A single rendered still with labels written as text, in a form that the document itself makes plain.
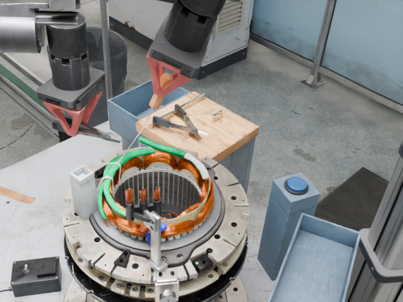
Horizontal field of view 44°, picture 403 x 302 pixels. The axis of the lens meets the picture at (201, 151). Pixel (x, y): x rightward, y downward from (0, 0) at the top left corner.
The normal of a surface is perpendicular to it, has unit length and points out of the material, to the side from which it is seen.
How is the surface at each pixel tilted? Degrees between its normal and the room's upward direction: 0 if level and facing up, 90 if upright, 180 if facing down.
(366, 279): 90
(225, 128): 0
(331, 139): 0
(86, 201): 90
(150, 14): 90
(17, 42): 87
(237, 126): 0
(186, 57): 20
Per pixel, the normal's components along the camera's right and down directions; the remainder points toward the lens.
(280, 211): -0.91, 0.22
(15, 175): 0.06, -0.77
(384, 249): -0.99, 0.04
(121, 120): -0.67, 0.44
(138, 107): 0.74, 0.46
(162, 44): 0.37, -0.62
